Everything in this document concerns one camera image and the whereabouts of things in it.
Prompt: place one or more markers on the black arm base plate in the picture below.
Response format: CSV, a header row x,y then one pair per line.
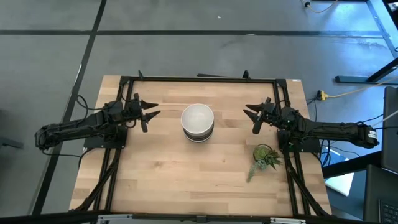
x,y
306,147
105,143

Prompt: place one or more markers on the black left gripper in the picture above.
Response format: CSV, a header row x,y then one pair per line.
x,y
135,110

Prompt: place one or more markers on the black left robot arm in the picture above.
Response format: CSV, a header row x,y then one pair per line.
x,y
77,127

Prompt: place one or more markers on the dark grey chair foot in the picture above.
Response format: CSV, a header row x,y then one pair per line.
x,y
9,143

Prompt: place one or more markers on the green succulent plant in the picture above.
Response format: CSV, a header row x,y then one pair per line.
x,y
262,154

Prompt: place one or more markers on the black aluminium table frame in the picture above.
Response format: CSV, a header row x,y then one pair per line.
x,y
186,79

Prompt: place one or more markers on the white paper sheet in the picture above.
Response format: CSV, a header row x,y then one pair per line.
x,y
340,183

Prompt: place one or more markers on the silver metal bracket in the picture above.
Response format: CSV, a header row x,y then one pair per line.
x,y
287,221
113,218

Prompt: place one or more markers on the black desk leg frame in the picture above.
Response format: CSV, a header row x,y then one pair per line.
x,y
367,76

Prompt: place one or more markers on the beige bowl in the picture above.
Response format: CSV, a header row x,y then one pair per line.
x,y
197,118

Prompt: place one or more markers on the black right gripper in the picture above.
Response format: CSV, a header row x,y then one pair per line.
x,y
268,114

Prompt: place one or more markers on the black monitor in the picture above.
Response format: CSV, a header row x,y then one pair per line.
x,y
390,127

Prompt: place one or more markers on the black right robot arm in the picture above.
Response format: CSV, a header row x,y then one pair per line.
x,y
329,129

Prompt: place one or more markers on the yellow power plug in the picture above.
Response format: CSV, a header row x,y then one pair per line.
x,y
321,95

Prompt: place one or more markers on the black laptop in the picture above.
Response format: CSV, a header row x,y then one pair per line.
x,y
381,193

